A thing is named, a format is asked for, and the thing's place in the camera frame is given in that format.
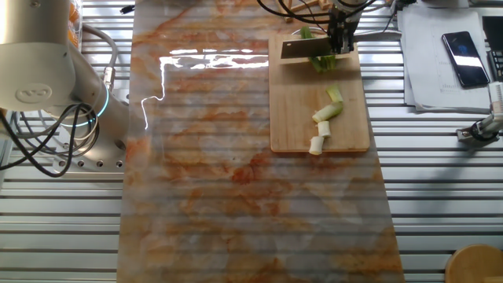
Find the orange marble pattern mat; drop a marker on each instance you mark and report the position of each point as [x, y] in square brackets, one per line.
[236, 196]

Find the white paper stack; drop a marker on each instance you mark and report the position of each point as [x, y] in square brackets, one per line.
[424, 59]

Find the short white scallion piece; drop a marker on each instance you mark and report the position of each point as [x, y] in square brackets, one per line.
[324, 129]
[326, 112]
[316, 145]

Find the metal clamp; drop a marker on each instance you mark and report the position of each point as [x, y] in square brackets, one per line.
[481, 129]

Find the round wooden disc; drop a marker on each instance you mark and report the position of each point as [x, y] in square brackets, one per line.
[475, 265]

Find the steel kitchen cleaver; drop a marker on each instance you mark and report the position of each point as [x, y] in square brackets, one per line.
[304, 48]

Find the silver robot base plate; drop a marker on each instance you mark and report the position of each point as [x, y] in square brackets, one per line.
[98, 169]

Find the round orange fruit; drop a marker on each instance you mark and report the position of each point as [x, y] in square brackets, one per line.
[74, 37]
[73, 9]

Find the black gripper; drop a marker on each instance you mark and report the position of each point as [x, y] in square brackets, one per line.
[342, 13]

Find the black keyboard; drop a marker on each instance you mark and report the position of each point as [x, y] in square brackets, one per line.
[495, 31]

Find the green scallion stalk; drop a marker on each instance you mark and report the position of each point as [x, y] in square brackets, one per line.
[322, 63]

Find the wooden knife rack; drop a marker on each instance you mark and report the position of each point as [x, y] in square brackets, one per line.
[291, 9]

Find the black smartphone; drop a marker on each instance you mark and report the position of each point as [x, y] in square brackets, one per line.
[465, 59]

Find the wooden cutting board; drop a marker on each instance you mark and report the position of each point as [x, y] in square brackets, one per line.
[291, 118]

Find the short pale green scallion piece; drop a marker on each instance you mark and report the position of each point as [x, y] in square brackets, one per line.
[335, 94]

